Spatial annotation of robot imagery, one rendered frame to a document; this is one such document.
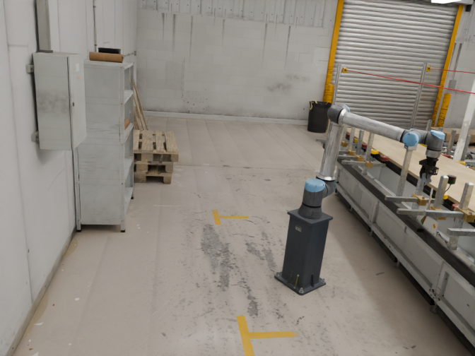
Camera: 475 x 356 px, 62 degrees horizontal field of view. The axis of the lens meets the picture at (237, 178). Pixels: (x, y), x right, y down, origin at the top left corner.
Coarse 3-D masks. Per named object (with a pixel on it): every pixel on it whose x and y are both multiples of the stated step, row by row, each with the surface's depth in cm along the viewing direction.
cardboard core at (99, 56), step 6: (90, 54) 371; (96, 54) 372; (102, 54) 373; (108, 54) 374; (114, 54) 375; (120, 54) 377; (90, 60) 375; (96, 60) 375; (102, 60) 375; (108, 60) 376; (114, 60) 376; (120, 60) 377
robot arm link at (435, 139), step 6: (432, 132) 255; (438, 132) 255; (426, 138) 257; (432, 138) 255; (438, 138) 253; (444, 138) 255; (426, 144) 260; (432, 144) 256; (438, 144) 254; (438, 150) 256
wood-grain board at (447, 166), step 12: (348, 132) 492; (384, 144) 439; (396, 144) 445; (396, 156) 388; (420, 156) 397; (444, 156) 407; (420, 168) 351; (444, 168) 359; (456, 168) 362; (468, 168) 366; (432, 180) 318; (456, 180) 324; (468, 180) 327; (456, 192) 293
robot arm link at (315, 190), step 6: (312, 180) 301; (318, 180) 301; (306, 186) 296; (312, 186) 292; (318, 186) 292; (324, 186) 301; (306, 192) 296; (312, 192) 293; (318, 192) 293; (324, 192) 299; (306, 198) 297; (312, 198) 294; (318, 198) 295; (306, 204) 298; (312, 204) 296; (318, 204) 297
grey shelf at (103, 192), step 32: (96, 64) 329; (128, 64) 367; (96, 96) 335; (128, 96) 376; (96, 128) 344; (128, 128) 408; (96, 160) 353; (128, 160) 428; (96, 192) 362; (128, 192) 442; (96, 224) 372
